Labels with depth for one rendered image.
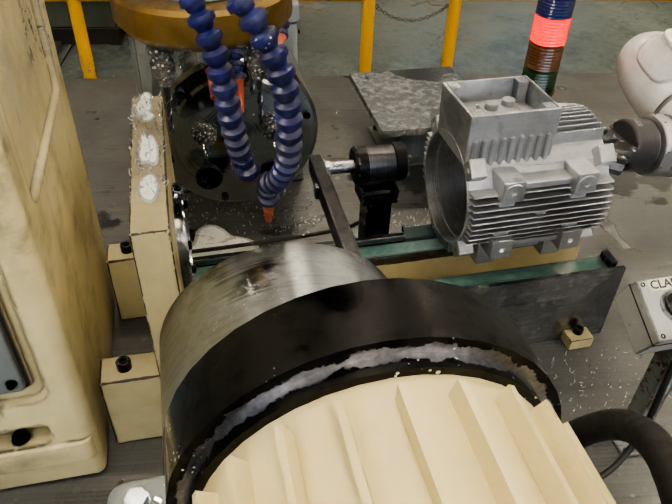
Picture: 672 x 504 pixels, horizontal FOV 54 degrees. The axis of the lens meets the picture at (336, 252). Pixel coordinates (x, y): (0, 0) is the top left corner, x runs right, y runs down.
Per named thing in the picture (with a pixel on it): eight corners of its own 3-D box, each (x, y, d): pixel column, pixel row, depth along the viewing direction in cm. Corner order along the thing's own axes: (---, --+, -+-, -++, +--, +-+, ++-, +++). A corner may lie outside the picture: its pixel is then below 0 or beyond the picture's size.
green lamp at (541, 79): (527, 98, 116) (533, 74, 113) (513, 83, 120) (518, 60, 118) (559, 96, 117) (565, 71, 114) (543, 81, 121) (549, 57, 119)
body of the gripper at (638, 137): (636, 107, 96) (581, 105, 93) (672, 136, 89) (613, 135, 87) (616, 153, 100) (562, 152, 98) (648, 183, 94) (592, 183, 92)
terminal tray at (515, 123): (464, 170, 84) (472, 118, 79) (435, 130, 92) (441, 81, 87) (551, 160, 86) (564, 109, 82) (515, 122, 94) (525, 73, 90)
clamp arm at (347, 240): (304, 171, 101) (342, 281, 82) (304, 154, 99) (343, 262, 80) (326, 169, 102) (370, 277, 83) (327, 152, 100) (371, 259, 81)
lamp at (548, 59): (533, 74, 113) (539, 48, 110) (518, 60, 118) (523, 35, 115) (565, 71, 114) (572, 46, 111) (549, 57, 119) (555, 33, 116)
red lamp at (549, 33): (539, 48, 110) (545, 21, 107) (523, 35, 115) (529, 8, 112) (572, 46, 111) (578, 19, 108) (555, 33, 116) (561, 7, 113)
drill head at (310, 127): (166, 243, 100) (140, 90, 85) (160, 116, 131) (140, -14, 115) (328, 224, 105) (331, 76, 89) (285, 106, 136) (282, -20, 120)
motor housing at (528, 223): (461, 282, 90) (482, 161, 78) (415, 205, 105) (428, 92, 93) (593, 262, 94) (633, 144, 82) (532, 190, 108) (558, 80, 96)
